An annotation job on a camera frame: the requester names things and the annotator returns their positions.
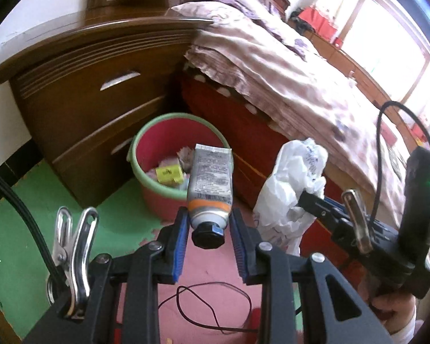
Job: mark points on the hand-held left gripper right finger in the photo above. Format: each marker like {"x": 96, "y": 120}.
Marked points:
{"x": 239, "y": 254}

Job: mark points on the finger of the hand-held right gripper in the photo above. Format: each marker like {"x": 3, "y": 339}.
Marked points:
{"x": 337, "y": 206}
{"x": 317, "y": 206}

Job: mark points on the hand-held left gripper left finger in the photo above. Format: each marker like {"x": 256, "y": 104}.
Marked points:
{"x": 181, "y": 247}

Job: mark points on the white printed plastic bag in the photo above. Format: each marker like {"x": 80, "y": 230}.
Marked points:
{"x": 286, "y": 172}

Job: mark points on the yellow-green hang card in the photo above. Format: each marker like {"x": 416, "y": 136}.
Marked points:
{"x": 168, "y": 175}

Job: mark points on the grey cream tube black cap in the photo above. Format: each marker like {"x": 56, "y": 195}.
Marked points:
{"x": 211, "y": 179}

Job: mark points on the white feather shuttlecock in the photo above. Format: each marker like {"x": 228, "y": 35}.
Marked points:
{"x": 184, "y": 157}

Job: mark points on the red bucket with green rim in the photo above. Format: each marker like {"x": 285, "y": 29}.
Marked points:
{"x": 147, "y": 152}

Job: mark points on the person's right forearm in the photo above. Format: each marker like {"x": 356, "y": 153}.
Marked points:
{"x": 406, "y": 331}

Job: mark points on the person's right hand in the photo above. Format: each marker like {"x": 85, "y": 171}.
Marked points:
{"x": 394, "y": 308}

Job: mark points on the metal spring clip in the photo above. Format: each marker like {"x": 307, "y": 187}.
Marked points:
{"x": 358, "y": 222}
{"x": 80, "y": 251}

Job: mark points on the pink foam floor mat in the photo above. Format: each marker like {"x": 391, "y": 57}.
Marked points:
{"x": 208, "y": 268}

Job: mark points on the wooden low cabinet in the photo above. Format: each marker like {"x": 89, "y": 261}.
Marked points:
{"x": 362, "y": 79}

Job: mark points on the pink frilled bedsheet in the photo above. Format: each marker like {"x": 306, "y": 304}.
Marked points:
{"x": 290, "y": 79}

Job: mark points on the brown wooden nightstand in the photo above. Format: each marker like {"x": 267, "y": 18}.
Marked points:
{"x": 75, "y": 114}

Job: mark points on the bright window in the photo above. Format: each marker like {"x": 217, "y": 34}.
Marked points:
{"x": 390, "y": 43}

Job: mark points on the red cloth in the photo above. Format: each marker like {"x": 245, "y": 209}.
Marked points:
{"x": 315, "y": 19}

